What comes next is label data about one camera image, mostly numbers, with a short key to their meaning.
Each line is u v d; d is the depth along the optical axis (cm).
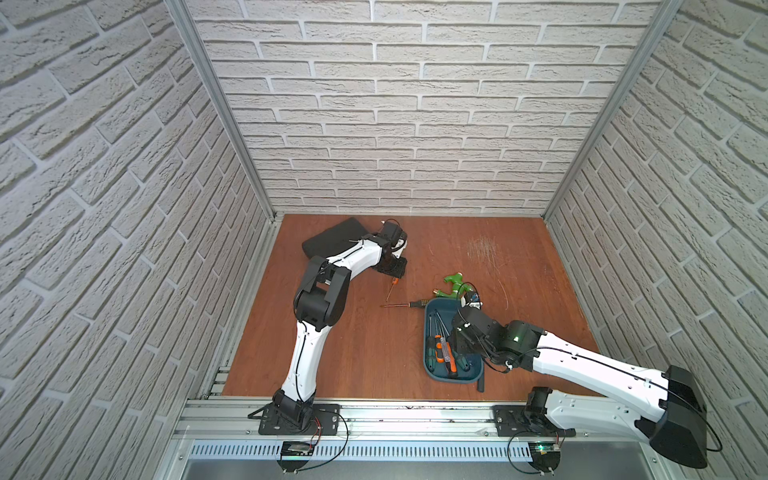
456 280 100
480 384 79
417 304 94
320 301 58
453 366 81
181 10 69
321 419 73
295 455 71
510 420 73
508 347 54
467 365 81
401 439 71
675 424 39
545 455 70
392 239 85
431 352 83
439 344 84
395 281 99
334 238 110
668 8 68
